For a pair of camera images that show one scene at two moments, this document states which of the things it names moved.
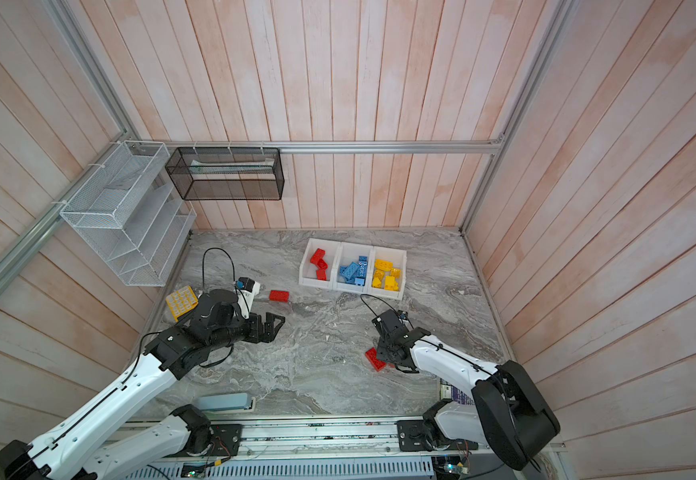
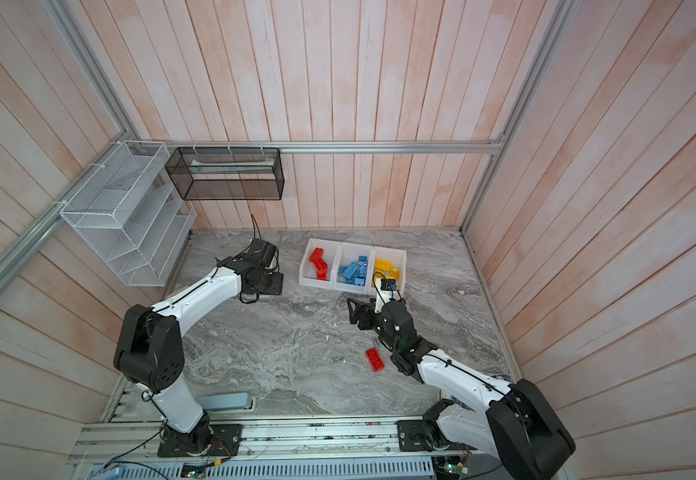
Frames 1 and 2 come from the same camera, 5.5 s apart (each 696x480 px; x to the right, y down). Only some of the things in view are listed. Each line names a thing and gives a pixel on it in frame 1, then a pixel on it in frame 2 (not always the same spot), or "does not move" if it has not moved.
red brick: (317, 255) does not move
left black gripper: (256, 335) -> (275, 289)
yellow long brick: (383, 264) does not move
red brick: (371, 355) does not move
